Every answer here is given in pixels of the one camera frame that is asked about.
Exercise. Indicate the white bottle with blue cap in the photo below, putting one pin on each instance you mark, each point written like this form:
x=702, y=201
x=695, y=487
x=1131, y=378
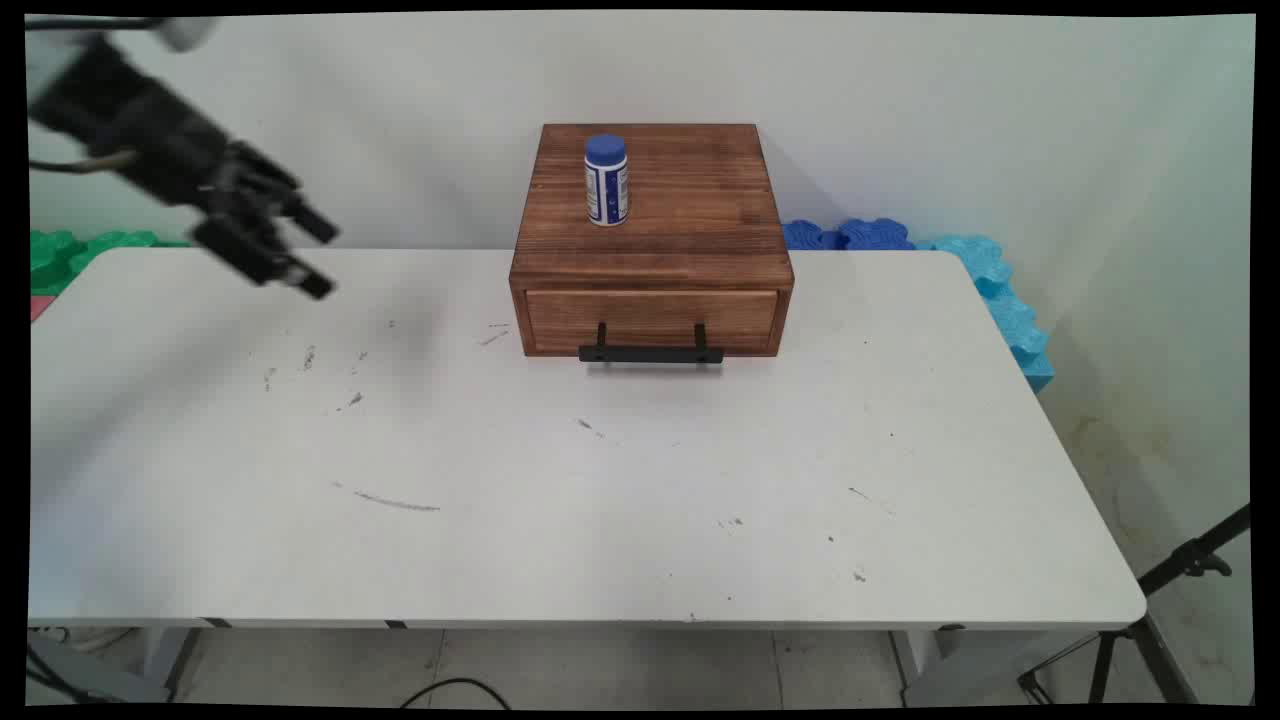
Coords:
x=606, y=182

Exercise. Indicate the dark blue foam mat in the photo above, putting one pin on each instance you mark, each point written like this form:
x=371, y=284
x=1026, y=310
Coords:
x=848, y=236

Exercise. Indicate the brown wooden drawer box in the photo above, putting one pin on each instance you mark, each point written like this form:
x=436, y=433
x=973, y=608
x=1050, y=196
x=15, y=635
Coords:
x=650, y=215

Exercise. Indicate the white table leg frame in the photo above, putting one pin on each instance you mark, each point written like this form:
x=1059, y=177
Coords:
x=160, y=665

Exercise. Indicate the red foam mat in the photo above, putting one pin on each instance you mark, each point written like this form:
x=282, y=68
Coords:
x=40, y=306

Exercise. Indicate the black tripod stand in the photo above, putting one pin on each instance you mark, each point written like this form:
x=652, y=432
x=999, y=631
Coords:
x=1150, y=620

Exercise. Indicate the light blue foam mat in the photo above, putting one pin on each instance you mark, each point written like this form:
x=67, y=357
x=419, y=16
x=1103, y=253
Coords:
x=1005, y=300

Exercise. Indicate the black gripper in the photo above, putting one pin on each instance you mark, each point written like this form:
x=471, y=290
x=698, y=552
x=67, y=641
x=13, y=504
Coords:
x=135, y=130

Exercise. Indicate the green foam mat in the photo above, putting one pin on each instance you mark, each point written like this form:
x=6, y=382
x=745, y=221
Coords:
x=75, y=255

